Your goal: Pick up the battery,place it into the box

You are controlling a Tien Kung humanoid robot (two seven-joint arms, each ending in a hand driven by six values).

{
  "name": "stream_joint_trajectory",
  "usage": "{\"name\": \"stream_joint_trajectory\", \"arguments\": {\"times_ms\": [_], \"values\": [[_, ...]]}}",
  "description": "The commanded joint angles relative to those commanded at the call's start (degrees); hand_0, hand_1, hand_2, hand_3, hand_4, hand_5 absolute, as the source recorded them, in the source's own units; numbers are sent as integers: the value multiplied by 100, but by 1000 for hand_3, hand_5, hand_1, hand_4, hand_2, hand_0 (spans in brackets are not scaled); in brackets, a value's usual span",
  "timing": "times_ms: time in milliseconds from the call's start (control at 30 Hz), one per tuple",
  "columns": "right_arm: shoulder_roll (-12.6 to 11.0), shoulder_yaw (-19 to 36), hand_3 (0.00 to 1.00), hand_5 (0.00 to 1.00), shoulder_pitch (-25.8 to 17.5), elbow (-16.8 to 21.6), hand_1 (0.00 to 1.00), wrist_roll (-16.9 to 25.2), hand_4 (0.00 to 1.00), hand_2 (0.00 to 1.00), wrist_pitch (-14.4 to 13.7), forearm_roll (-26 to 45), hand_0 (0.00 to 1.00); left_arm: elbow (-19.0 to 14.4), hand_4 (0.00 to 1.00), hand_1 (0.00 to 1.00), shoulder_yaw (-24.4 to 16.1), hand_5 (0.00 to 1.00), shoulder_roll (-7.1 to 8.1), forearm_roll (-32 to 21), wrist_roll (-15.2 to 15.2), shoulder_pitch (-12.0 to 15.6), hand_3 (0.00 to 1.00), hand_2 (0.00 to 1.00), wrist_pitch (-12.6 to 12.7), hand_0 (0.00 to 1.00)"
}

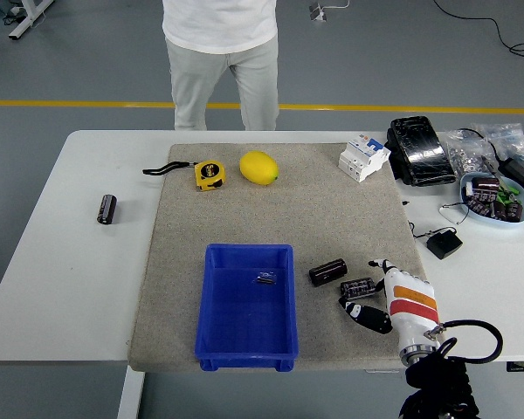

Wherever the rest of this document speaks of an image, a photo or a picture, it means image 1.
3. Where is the light blue bowl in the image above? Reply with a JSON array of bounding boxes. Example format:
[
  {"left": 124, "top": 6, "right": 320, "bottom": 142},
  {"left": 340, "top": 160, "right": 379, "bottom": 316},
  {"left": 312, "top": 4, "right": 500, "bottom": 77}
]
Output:
[{"left": 458, "top": 172, "right": 524, "bottom": 230}]

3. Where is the person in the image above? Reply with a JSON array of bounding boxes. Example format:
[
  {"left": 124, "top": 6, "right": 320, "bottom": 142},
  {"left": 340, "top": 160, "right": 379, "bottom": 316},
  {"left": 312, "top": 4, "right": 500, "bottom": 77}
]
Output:
[{"left": 161, "top": 0, "right": 280, "bottom": 132}]

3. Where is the black floor cable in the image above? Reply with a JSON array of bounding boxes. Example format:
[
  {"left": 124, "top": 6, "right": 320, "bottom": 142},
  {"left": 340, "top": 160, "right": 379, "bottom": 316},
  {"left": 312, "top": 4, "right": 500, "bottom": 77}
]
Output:
[{"left": 431, "top": 0, "right": 524, "bottom": 65}]

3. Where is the dark brown cylindrical battery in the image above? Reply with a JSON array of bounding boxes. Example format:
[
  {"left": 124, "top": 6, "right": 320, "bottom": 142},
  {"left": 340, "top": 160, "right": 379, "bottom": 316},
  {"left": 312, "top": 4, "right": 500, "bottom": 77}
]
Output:
[
  {"left": 96, "top": 194, "right": 118, "bottom": 226},
  {"left": 308, "top": 258, "right": 348, "bottom": 286}
]

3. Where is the dark battery with white print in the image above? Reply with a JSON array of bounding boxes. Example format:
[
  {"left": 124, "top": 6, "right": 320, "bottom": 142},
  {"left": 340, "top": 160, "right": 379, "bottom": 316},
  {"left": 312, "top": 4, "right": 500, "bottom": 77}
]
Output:
[{"left": 340, "top": 278, "right": 376, "bottom": 302}]

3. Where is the yellow lemon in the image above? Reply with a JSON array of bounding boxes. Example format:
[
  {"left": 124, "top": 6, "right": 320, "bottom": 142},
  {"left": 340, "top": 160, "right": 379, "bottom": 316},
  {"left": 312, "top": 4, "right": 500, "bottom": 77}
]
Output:
[{"left": 238, "top": 150, "right": 279, "bottom": 186}]

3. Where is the white desk foot frame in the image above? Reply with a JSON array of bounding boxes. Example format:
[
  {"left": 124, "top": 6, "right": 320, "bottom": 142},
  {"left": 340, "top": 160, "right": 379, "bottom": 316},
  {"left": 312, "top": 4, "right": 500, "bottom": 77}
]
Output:
[{"left": 7, "top": 0, "right": 56, "bottom": 41}]

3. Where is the large brown capacitor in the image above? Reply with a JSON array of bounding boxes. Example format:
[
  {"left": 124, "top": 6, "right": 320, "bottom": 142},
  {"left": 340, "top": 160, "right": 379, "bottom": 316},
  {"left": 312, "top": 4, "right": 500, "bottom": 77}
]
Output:
[{"left": 470, "top": 175, "right": 501, "bottom": 193}]

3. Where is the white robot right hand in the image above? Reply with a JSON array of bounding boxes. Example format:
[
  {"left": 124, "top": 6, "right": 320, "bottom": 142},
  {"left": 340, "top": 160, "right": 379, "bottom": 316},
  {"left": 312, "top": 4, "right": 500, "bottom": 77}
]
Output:
[{"left": 338, "top": 258, "right": 441, "bottom": 353}]

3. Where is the white table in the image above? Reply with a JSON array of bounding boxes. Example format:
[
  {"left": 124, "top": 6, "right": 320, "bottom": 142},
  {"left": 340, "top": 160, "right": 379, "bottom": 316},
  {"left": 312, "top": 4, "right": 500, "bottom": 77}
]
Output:
[{"left": 0, "top": 129, "right": 524, "bottom": 363}]

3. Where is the yellow tape measure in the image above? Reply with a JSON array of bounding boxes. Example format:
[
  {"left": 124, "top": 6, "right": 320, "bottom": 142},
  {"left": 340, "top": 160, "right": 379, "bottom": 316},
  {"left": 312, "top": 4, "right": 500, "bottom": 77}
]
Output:
[{"left": 141, "top": 160, "right": 227, "bottom": 193}]

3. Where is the clear bag of small parts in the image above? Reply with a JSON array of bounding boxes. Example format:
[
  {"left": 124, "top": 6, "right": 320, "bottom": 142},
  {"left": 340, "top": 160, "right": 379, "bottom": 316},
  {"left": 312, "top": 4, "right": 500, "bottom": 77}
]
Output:
[{"left": 469, "top": 122, "right": 524, "bottom": 171}]

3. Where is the clear bag of metal nuts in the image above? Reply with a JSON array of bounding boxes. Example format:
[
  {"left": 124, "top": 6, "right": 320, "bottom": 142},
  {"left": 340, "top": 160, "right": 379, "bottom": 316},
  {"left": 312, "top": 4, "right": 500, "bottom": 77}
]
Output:
[{"left": 444, "top": 128, "right": 499, "bottom": 175}]

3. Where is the black wrapped box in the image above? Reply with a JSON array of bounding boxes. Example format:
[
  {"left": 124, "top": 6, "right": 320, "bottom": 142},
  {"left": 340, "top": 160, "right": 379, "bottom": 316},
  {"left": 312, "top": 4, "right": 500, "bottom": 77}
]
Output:
[{"left": 384, "top": 115, "right": 458, "bottom": 188}]

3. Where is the green plastic part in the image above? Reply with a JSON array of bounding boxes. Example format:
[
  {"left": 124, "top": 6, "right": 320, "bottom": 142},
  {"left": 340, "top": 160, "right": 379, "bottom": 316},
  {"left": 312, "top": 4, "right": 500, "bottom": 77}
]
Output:
[{"left": 495, "top": 184, "right": 521, "bottom": 205}]

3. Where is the white blue circuit breaker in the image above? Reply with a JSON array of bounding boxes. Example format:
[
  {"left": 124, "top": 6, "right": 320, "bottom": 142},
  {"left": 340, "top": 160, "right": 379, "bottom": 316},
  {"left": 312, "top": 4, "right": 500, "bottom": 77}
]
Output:
[{"left": 337, "top": 134, "right": 391, "bottom": 183}]

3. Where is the large black power adapter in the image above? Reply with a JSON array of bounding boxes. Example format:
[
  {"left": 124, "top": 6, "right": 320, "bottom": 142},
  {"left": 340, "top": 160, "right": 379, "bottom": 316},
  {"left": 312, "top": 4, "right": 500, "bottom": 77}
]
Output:
[{"left": 497, "top": 155, "right": 524, "bottom": 194}]

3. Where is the white table leg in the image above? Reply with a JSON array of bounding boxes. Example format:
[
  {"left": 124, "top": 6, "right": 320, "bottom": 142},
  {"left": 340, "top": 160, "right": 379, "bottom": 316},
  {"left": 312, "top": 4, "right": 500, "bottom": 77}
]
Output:
[{"left": 116, "top": 365, "right": 146, "bottom": 419}]

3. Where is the small black power adapter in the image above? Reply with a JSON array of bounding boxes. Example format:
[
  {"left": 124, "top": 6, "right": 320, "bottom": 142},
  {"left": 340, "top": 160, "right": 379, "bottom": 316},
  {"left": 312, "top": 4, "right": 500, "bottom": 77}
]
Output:
[{"left": 425, "top": 230, "right": 464, "bottom": 261}]

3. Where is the grey-brown mat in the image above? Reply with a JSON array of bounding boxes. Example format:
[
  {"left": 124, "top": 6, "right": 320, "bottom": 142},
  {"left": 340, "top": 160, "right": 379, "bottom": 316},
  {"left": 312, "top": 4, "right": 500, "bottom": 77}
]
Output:
[{"left": 127, "top": 142, "right": 449, "bottom": 373}]

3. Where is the thin black adapter cord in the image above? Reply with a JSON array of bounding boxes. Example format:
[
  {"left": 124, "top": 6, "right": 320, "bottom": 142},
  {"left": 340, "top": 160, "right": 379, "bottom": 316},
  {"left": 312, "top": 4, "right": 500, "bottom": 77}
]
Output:
[{"left": 408, "top": 221, "right": 458, "bottom": 240}]

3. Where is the thin looped wire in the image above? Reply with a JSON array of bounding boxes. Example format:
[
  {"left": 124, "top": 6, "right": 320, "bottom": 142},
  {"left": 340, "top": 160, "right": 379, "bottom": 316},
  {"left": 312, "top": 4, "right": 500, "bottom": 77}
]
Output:
[{"left": 438, "top": 201, "right": 472, "bottom": 226}]

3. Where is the blue plastic box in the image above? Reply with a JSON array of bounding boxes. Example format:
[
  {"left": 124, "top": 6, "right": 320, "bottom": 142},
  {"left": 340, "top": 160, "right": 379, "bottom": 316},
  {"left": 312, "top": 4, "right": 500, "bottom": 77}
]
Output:
[{"left": 194, "top": 243, "right": 300, "bottom": 373}]

